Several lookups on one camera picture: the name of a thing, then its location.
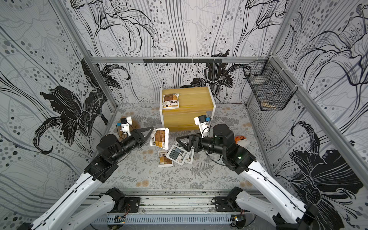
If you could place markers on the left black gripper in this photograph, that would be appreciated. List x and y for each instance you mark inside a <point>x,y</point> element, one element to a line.
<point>137,137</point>

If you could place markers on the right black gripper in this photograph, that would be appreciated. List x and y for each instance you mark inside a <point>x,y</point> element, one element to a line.
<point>195,142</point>

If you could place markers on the brown coffee bag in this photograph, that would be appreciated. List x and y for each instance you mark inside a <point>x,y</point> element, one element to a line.
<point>163,160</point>
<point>160,138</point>
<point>170,101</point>

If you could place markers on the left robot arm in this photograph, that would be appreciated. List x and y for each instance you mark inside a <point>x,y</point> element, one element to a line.
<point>62,215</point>

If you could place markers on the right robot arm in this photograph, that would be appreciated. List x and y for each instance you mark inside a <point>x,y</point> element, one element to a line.
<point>281,209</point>

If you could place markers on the blue coffee bag back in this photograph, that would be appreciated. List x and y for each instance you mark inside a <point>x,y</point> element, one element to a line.
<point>180,144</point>

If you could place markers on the blue coffee bag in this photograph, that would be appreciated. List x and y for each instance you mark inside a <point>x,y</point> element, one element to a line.
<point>180,144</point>
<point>189,158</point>
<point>177,154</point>

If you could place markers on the blue coffee bag top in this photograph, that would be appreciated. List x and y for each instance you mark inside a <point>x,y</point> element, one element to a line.
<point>177,154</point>

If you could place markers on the blue coffee bag middle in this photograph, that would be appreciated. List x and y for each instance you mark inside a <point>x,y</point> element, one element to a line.
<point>189,158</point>

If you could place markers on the white wooden two-tier shelf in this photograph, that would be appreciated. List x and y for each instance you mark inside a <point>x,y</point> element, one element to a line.
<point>193,102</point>

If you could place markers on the orange white toy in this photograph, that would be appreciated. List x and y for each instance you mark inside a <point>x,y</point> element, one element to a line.
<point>241,140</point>

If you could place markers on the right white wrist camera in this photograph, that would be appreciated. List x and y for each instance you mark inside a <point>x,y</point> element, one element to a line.
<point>204,123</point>

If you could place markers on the black wall bar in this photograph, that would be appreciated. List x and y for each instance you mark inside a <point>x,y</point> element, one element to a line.
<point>182,60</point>

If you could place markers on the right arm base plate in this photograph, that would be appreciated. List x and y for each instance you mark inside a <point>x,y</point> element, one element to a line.
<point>225,204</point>

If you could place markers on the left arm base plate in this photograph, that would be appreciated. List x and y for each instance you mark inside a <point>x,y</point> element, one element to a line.
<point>126,204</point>

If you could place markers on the grey slotted cable duct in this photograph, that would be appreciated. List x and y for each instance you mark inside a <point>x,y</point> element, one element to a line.
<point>164,219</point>

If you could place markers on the black wire basket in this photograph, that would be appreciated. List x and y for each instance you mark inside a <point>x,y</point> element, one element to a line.
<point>270,89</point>

